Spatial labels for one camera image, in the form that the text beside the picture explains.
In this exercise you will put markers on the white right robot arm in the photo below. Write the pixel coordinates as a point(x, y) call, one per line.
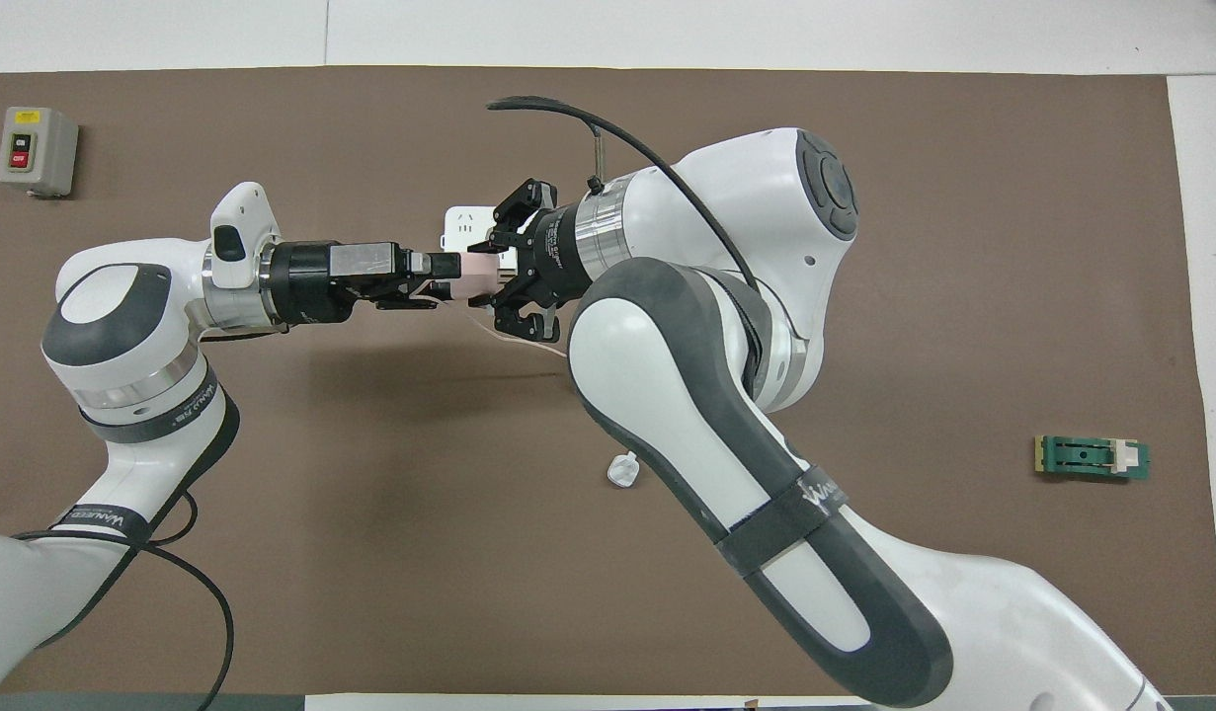
point(667, 395)

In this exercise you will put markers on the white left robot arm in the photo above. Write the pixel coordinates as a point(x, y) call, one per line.
point(123, 336)

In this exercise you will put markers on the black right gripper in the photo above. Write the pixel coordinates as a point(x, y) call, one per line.
point(553, 257)

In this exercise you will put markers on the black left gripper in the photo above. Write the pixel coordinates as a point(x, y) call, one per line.
point(311, 281)

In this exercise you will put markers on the white power strip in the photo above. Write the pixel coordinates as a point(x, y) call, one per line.
point(467, 225)

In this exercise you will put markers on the pink charger plug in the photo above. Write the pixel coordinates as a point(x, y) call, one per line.
point(477, 276)

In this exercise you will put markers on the brown table mat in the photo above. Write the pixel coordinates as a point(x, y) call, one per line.
point(963, 247)

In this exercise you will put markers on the grey switch box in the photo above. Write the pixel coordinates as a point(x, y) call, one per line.
point(37, 150)

